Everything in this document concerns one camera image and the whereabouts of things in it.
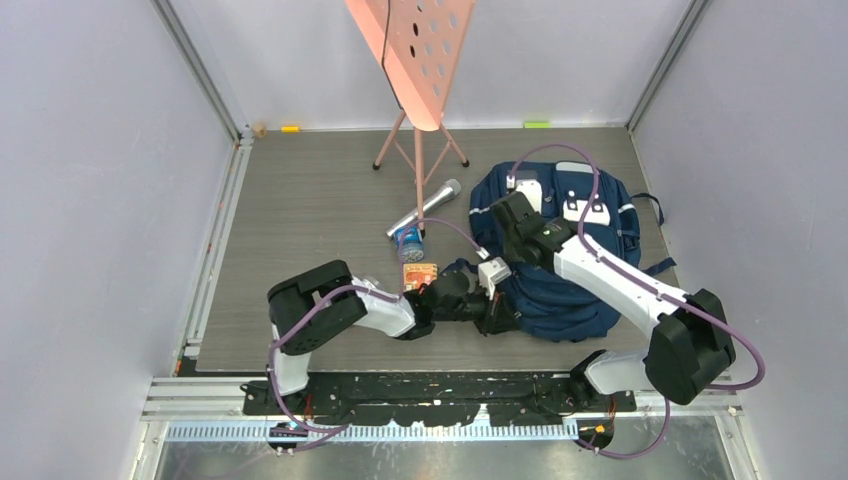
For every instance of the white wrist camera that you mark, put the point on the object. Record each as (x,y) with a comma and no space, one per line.
(527,183)
(491,271)

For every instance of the pink music stand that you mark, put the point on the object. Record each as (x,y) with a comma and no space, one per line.
(417,45)

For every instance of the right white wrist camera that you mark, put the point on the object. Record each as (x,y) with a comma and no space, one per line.
(527,183)

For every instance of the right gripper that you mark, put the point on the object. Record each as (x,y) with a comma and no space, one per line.
(508,245)

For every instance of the navy blue student backpack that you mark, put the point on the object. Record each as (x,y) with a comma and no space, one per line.
(549,307)

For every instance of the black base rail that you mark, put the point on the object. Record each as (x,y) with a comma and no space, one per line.
(332,400)

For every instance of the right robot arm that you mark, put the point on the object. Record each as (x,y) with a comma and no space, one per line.
(689,344)

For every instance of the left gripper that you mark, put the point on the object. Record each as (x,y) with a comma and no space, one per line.
(495,316)

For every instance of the small wooden block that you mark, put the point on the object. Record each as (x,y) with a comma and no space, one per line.
(259,130)

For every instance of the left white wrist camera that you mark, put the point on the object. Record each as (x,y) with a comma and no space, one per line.
(491,271)

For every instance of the silver microphone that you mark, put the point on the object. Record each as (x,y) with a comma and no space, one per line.
(449,190)

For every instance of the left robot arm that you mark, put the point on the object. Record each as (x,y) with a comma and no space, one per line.
(311,309)

